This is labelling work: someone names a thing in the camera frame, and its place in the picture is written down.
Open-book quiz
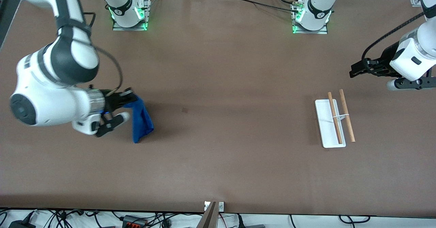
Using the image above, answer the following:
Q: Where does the black power adapter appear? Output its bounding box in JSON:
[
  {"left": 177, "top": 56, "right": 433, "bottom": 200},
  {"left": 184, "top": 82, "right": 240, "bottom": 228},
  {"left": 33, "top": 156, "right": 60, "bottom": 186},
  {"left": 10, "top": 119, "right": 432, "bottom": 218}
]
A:
[{"left": 9, "top": 219, "right": 36, "bottom": 228}]

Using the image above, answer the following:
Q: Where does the small metal bracket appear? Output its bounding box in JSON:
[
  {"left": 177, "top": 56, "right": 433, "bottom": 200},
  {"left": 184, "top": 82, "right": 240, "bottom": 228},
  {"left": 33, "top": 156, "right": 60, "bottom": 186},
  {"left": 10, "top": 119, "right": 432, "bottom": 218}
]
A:
[{"left": 204, "top": 201, "right": 224, "bottom": 211}]

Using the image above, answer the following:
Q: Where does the long black table cable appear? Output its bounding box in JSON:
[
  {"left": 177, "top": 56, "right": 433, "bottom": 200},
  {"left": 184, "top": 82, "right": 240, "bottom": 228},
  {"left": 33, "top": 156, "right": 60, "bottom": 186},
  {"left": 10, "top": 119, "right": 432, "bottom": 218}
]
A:
[{"left": 221, "top": 0, "right": 302, "bottom": 13}]

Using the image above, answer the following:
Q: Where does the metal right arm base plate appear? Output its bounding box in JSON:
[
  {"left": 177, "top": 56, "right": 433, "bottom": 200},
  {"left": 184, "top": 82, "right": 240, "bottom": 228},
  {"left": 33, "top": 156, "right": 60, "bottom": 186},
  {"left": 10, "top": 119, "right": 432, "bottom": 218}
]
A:
[{"left": 112, "top": 0, "right": 150, "bottom": 31}]

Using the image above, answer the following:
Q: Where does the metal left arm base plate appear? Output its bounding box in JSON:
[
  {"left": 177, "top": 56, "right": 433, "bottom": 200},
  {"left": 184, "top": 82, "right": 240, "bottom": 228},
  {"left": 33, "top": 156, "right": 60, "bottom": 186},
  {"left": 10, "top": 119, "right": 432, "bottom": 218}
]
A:
[{"left": 292, "top": 0, "right": 328, "bottom": 34}]

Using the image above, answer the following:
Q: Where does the grey camera post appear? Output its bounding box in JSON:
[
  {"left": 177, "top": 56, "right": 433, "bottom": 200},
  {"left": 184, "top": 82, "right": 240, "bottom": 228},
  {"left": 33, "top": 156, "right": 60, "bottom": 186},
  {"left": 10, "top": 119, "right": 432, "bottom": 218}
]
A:
[{"left": 197, "top": 202, "right": 218, "bottom": 228}]

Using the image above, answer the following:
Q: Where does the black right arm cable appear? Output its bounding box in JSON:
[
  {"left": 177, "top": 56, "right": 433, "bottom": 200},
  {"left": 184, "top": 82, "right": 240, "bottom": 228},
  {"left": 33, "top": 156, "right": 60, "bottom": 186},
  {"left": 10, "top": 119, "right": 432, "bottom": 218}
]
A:
[{"left": 82, "top": 12, "right": 123, "bottom": 94}]

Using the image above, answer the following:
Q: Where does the blue towel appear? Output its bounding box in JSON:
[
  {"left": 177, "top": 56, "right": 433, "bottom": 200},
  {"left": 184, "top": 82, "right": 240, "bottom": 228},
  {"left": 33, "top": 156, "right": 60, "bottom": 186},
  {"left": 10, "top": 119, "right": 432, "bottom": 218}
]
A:
[{"left": 123, "top": 96, "right": 154, "bottom": 144}]

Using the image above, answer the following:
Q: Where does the red and black connector box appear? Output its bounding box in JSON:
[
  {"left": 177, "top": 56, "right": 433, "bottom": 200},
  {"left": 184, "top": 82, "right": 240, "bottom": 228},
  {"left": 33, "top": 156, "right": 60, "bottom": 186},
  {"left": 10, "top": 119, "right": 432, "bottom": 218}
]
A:
[{"left": 122, "top": 215, "right": 147, "bottom": 228}]

